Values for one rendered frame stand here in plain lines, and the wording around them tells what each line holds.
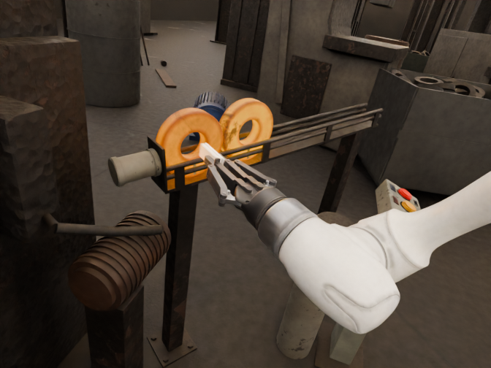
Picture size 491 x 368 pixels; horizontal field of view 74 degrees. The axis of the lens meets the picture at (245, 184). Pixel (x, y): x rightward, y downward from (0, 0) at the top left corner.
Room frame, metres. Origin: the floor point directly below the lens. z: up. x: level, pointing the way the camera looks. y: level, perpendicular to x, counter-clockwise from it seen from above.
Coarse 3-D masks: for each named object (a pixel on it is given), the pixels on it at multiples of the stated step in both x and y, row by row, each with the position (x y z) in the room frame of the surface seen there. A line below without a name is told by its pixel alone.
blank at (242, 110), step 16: (224, 112) 0.74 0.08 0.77; (240, 112) 0.74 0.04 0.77; (256, 112) 0.77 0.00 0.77; (224, 128) 0.71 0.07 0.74; (240, 128) 0.74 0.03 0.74; (256, 128) 0.79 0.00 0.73; (272, 128) 0.81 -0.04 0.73; (224, 144) 0.71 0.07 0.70; (240, 144) 0.75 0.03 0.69; (240, 160) 0.75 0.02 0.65
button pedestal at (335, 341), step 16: (384, 192) 0.81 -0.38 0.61; (384, 208) 0.73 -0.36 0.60; (400, 208) 0.73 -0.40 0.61; (416, 208) 0.78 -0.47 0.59; (320, 336) 0.79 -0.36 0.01; (336, 336) 0.73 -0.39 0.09; (352, 336) 0.70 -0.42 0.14; (320, 352) 0.72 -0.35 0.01; (336, 352) 0.70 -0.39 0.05; (352, 352) 0.70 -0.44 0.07
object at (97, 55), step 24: (72, 0) 2.75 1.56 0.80; (96, 0) 2.73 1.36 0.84; (120, 0) 2.82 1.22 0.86; (72, 24) 2.76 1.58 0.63; (96, 24) 2.73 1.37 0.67; (120, 24) 2.82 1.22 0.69; (96, 48) 2.73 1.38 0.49; (120, 48) 2.82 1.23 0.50; (96, 72) 2.72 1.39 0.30; (120, 72) 2.81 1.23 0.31; (96, 96) 2.72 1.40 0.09; (120, 96) 2.81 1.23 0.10
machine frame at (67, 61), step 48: (0, 0) 0.61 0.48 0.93; (48, 0) 0.71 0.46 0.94; (0, 48) 0.54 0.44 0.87; (48, 48) 0.64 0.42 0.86; (48, 96) 0.62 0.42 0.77; (0, 240) 0.47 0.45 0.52; (48, 240) 0.57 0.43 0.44; (0, 288) 0.44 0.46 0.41; (48, 288) 0.55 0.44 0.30; (0, 336) 0.42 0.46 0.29; (48, 336) 0.52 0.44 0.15
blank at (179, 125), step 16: (176, 112) 0.65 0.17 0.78; (192, 112) 0.65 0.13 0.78; (160, 128) 0.63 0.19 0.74; (176, 128) 0.62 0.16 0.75; (192, 128) 0.65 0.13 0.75; (208, 128) 0.68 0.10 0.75; (160, 144) 0.61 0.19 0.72; (176, 144) 0.63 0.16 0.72; (208, 144) 0.68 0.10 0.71; (176, 160) 0.63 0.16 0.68; (192, 176) 0.66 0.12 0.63
